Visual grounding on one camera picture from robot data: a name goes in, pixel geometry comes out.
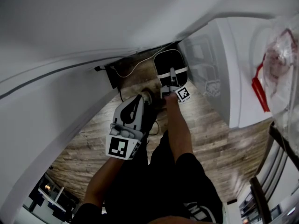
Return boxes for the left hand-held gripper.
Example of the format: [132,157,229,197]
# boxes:
[105,94,146,161]

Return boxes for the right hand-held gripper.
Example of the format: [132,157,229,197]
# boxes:
[160,67,192,104]

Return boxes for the black trash bin white rim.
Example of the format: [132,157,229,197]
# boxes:
[153,49,189,86]

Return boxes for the person's left forearm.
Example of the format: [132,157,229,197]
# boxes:
[82,156,125,210]

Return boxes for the person's right forearm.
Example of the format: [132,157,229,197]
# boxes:
[163,94,195,165]

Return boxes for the person's black trousers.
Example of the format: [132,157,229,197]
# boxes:
[139,100,175,166]

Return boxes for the person's left shoe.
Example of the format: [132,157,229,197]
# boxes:
[141,89,153,105]

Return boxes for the white water dispenser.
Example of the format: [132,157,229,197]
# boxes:
[177,16,276,130]

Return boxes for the person's black shirt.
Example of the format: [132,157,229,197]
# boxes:
[74,148,224,224]

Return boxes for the white glass-edged counter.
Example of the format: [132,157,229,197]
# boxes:
[0,52,141,222]

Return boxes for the large clear water jug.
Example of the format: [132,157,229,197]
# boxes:
[249,14,299,159]

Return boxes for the white office desk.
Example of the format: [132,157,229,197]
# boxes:
[22,171,78,223]

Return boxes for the person's face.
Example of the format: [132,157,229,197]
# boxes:
[148,215,212,224]

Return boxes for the dark wooden beam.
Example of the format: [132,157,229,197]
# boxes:
[249,175,273,224]

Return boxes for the white power cable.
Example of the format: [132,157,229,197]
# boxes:
[111,42,175,78]

